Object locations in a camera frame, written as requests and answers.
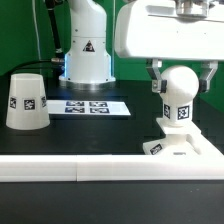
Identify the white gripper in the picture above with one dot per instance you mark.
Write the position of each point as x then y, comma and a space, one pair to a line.
153, 29

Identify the white lamp bulb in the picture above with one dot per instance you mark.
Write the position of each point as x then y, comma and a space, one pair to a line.
182, 87

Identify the white lamp base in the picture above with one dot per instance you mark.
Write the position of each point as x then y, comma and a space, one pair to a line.
177, 140

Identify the white lamp shade cone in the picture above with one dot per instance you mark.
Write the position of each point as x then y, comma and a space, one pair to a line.
27, 102

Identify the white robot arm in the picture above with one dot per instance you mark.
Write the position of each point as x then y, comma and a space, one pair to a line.
87, 63

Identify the white marker sheet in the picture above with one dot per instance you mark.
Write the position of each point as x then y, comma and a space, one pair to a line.
107, 108

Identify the white L-shaped fence wall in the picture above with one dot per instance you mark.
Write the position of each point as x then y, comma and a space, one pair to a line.
208, 164

